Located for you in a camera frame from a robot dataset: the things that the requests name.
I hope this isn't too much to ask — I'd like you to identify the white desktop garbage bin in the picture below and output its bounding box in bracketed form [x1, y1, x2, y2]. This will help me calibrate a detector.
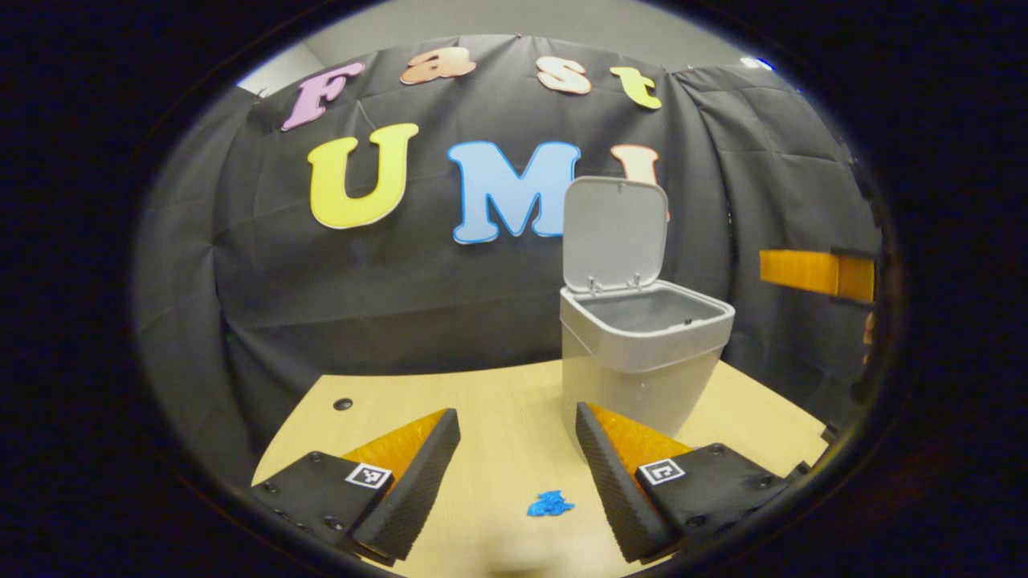
[560, 176, 736, 462]

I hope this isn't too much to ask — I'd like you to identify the wooden desktop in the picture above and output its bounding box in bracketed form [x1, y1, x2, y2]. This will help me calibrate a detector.
[251, 359, 832, 578]

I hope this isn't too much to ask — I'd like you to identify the black backdrop cloth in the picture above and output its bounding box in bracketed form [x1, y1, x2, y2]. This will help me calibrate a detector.
[133, 34, 888, 490]

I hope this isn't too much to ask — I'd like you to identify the blue paper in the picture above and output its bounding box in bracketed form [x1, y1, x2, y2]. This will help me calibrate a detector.
[527, 490, 576, 518]

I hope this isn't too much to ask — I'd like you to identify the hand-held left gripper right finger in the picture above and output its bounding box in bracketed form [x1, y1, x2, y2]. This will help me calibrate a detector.
[575, 401, 792, 564]

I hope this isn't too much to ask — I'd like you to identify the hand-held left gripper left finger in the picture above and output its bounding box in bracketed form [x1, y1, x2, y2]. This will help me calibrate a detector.
[249, 408, 463, 568]

